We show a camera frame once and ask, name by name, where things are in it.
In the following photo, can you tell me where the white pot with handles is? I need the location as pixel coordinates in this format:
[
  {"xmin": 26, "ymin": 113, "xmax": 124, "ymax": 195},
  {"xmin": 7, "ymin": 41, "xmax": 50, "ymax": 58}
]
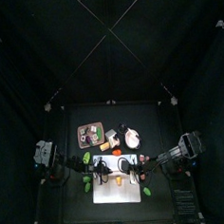
[{"xmin": 117, "ymin": 121, "xmax": 142, "ymax": 151}]

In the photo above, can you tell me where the white cutting board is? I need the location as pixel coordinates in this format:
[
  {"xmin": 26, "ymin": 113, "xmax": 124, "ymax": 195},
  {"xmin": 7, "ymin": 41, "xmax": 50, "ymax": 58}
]
[{"xmin": 89, "ymin": 151, "xmax": 142, "ymax": 207}]

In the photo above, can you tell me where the cream toy food piece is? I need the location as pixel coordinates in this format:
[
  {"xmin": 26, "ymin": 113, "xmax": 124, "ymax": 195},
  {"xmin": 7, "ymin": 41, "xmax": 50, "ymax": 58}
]
[{"xmin": 108, "ymin": 137, "xmax": 121, "ymax": 149}]

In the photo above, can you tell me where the brown toy tray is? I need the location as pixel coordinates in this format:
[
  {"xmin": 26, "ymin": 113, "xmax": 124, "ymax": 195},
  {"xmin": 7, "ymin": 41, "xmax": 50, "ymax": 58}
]
[{"xmin": 76, "ymin": 121, "xmax": 106, "ymax": 150}]

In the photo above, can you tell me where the yellow toy block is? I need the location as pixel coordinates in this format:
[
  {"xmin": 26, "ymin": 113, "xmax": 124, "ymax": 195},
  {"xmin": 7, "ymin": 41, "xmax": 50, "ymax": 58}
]
[{"xmin": 100, "ymin": 141, "xmax": 111, "ymax": 152}]

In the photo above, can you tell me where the lime green toy vegetable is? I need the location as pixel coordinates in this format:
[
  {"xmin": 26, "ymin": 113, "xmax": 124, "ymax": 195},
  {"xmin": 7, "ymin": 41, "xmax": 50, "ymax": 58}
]
[{"xmin": 82, "ymin": 151, "xmax": 92, "ymax": 166}]

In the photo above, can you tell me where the grey white toy box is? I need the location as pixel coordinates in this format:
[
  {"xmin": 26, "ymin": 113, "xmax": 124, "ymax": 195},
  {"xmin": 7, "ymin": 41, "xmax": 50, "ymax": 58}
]
[{"xmin": 103, "ymin": 128, "xmax": 118, "ymax": 142}]

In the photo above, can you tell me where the thin white diagonal cord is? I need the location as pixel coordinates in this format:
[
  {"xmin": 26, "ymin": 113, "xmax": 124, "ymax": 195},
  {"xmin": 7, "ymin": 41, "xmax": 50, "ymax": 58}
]
[
  {"xmin": 69, "ymin": 0, "xmax": 176, "ymax": 109},
  {"xmin": 38, "ymin": 0, "xmax": 158, "ymax": 106}
]

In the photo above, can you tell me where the orange carrot piece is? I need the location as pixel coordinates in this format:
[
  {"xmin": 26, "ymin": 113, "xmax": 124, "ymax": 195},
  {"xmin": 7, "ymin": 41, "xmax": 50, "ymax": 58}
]
[{"xmin": 111, "ymin": 148, "xmax": 123, "ymax": 157}]

